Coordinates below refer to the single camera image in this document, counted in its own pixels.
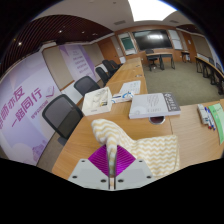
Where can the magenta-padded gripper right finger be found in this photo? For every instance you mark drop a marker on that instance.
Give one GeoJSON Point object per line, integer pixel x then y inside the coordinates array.
{"type": "Point", "coordinates": [133, 171]}

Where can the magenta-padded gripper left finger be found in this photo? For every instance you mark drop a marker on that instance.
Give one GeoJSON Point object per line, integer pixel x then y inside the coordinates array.
{"type": "Point", "coordinates": [88, 173]}

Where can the cream yellow zigzag towel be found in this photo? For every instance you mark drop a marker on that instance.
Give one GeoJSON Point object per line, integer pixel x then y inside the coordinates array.
{"type": "Point", "coordinates": [156, 150]}

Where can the black mesh office chair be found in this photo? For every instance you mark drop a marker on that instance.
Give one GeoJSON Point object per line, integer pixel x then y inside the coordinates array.
{"type": "Point", "coordinates": [61, 115]}
{"type": "Point", "coordinates": [86, 85]}

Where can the white open cardboard box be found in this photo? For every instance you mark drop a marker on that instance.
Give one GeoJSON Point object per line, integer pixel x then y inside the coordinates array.
{"type": "Point", "coordinates": [96, 107]}

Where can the white blue small packet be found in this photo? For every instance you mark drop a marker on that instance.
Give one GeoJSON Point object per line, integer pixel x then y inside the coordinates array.
{"type": "Point", "coordinates": [121, 97]}

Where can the white paper sheet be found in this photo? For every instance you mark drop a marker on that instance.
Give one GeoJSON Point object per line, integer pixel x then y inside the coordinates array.
{"type": "Point", "coordinates": [130, 86]}

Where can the white whiteboard eraser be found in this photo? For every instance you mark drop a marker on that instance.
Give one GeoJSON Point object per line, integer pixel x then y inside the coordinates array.
{"type": "Point", "coordinates": [202, 113]}

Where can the blue marker pen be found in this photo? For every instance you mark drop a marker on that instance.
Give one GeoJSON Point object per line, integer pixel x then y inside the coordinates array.
{"type": "Point", "coordinates": [210, 118]}

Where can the green booklet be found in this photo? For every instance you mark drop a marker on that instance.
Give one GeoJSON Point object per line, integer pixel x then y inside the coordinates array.
{"type": "Point", "coordinates": [218, 121]}

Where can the row of black office chairs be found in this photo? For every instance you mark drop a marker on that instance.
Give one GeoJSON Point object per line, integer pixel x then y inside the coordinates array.
{"type": "Point", "coordinates": [106, 68]}

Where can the black presenter desk chair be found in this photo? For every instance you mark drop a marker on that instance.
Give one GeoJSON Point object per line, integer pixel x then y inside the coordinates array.
{"type": "Point", "coordinates": [151, 58]}

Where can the dark presenter desk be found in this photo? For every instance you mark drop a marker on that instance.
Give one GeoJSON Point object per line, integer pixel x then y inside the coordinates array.
{"type": "Point", "coordinates": [163, 55]}

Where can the brown wooden door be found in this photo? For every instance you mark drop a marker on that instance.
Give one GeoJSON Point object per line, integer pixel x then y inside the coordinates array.
{"type": "Point", "coordinates": [190, 43]}
{"type": "Point", "coordinates": [109, 50]}

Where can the long dark side table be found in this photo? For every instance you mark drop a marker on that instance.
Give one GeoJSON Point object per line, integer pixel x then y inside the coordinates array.
{"type": "Point", "coordinates": [210, 66]}

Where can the small dark side desk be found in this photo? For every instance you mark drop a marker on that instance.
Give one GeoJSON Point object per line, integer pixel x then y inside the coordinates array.
{"type": "Point", "coordinates": [186, 52]}

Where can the bright ceiling light panel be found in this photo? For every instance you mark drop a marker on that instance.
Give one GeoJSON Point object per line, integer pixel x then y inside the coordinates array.
{"type": "Point", "coordinates": [150, 8]}

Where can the large purple wall banner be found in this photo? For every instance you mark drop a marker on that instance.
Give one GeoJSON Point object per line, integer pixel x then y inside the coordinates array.
{"type": "Point", "coordinates": [26, 110]}

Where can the narrow purple wall banner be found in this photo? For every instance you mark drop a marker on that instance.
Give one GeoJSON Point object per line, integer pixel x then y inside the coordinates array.
{"type": "Point", "coordinates": [78, 61]}

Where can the green wall board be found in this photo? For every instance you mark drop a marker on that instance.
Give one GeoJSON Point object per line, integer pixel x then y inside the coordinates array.
{"type": "Point", "coordinates": [127, 43]}

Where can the large black wall screen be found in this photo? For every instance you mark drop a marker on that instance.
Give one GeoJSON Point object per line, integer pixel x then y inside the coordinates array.
{"type": "Point", "coordinates": [151, 40]}

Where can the white wall whiteboard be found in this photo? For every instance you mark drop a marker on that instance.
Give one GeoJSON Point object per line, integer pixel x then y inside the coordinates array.
{"type": "Point", "coordinates": [175, 39]}

